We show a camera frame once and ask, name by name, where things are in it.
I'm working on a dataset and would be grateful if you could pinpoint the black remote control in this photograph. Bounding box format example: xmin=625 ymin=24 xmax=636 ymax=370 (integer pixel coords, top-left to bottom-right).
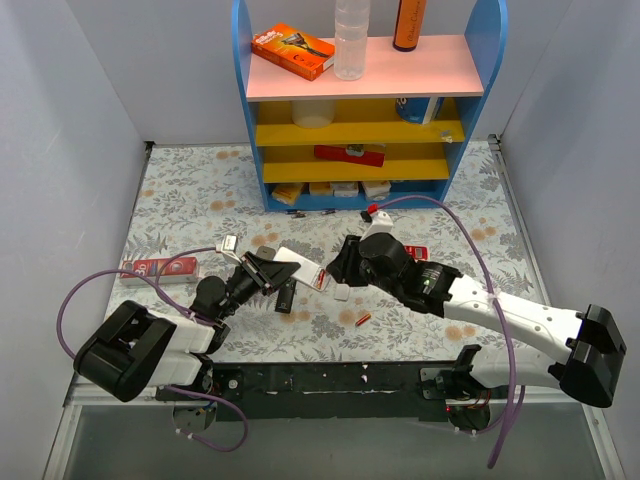
xmin=274 ymin=278 xmax=297 ymax=314

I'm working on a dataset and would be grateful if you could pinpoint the white battery cover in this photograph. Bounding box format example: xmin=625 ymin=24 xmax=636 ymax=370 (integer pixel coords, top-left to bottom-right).
xmin=334 ymin=284 xmax=351 ymax=302

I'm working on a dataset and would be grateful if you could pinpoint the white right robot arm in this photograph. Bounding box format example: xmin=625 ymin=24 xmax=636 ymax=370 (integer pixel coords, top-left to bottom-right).
xmin=327 ymin=233 xmax=627 ymax=408

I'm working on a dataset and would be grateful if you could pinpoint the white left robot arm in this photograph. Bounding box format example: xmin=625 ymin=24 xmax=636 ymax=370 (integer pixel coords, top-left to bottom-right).
xmin=73 ymin=253 xmax=301 ymax=402

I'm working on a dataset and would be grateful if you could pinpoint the grey remote control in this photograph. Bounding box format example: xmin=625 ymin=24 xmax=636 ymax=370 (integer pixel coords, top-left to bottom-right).
xmin=256 ymin=245 xmax=276 ymax=260

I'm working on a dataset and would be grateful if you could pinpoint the red white remote control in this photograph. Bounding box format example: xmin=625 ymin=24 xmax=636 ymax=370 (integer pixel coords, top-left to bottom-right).
xmin=404 ymin=245 xmax=429 ymax=262

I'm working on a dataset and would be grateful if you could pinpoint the red toothpaste box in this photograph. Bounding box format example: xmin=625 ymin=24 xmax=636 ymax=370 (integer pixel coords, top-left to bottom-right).
xmin=119 ymin=256 xmax=199 ymax=286

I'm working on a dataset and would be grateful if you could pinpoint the white tissue pack right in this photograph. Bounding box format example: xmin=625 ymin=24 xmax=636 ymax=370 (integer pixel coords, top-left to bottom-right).
xmin=361 ymin=180 xmax=391 ymax=201

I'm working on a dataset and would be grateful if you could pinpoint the white tissue pack middle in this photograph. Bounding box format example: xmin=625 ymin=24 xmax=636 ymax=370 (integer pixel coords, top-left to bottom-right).
xmin=330 ymin=182 xmax=359 ymax=198

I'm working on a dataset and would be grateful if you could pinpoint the yellow tissue pack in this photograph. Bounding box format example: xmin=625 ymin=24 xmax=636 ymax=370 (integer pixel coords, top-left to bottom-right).
xmin=271 ymin=182 xmax=306 ymax=206

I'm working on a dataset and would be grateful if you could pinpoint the floral table mat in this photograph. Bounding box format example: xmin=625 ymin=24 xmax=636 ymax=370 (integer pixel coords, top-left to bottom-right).
xmin=123 ymin=141 xmax=543 ymax=362

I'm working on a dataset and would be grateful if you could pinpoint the red flat box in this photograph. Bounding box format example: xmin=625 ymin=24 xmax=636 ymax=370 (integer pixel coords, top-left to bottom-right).
xmin=313 ymin=144 xmax=387 ymax=167

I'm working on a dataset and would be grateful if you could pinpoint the blue shelf unit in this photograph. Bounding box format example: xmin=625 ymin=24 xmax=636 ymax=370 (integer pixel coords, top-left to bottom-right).
xmin=231 ymin=1 xmax=508 ymax=212

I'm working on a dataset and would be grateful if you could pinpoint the blue white can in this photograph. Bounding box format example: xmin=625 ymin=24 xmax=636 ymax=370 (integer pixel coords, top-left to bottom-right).
xmin=395 ymin=97 xmax=444 ymax=125

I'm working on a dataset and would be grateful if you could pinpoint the white plastic cup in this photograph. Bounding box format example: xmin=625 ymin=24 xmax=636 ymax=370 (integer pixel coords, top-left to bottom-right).
xmin=291 ymin=100 xmax=336 ymax=129

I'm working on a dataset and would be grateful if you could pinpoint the orange razor box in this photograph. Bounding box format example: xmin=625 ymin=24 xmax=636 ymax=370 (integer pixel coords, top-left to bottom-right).
xmin=251 ymin=23 xmax=335 ymax=81

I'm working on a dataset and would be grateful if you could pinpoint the clear plastic bottle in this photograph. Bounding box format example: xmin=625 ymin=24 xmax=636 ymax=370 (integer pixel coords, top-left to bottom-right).
xmin=334 ymin=0 xmax=371 ymax=81

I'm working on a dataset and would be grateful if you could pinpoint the orange cologne bottle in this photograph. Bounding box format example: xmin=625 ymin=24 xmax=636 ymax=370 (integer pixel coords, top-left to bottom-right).
xmin=392 ymin=0 xmax=428 ymax=52

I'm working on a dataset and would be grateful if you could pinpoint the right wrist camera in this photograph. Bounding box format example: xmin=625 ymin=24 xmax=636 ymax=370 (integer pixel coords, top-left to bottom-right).
xmin=361 ymin=203 xmax=393 ymax=241

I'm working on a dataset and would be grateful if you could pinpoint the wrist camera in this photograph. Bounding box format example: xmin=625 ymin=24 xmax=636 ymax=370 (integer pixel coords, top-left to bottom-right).
xmin=361 ymin=203 xmax=393 ymax=241
xmin=215 ymin=235 xmax=241 ymax=264

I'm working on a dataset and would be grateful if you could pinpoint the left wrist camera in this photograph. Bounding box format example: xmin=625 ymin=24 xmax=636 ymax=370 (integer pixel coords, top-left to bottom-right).
xmin=215 ymin=235 xmax=241 ymax=264

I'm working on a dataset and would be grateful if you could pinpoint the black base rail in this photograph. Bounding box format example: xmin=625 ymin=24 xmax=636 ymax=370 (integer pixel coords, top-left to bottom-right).
xmin=212 ymin=361 xmax=484 ymax=422

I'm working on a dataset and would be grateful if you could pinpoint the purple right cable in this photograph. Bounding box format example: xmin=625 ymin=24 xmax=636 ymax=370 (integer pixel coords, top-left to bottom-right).
xmin=369 ymin=195 xmax=526 ymax=470

